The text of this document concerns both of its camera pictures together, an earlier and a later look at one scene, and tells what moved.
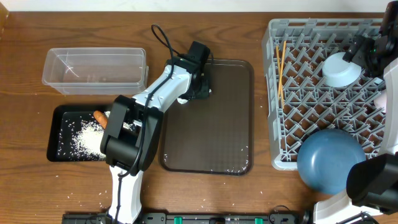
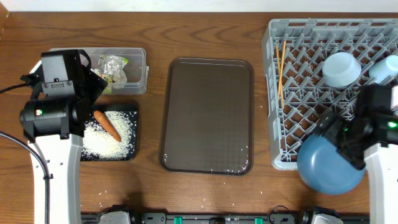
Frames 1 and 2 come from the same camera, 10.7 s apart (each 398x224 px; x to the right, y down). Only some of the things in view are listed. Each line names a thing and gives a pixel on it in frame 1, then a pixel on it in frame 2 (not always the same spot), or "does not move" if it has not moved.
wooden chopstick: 279,76 does not move
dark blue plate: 324,158 does not move
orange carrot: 101,118 does not move
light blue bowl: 337,71 does not move
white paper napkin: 184,101 to 120,79
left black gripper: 205,94 to 94,83
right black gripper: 359,51 to 357,157
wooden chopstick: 282,70 does not move
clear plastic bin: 96,71 does not move
